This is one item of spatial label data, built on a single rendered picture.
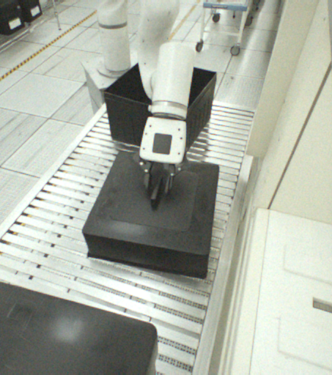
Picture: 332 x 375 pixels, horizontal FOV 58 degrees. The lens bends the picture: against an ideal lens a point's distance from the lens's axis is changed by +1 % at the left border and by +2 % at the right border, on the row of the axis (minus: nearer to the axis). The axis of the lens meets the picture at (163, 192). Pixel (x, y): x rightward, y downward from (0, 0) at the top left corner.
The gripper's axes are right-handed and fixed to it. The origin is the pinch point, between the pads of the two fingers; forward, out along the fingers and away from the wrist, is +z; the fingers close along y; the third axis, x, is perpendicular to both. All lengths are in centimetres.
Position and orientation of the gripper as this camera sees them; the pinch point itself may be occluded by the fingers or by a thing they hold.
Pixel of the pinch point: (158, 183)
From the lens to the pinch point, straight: 71.0
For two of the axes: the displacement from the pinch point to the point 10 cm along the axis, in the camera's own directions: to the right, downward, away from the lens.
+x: 1.4, -0.5, 9.9
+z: -1.4, 9.9, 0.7
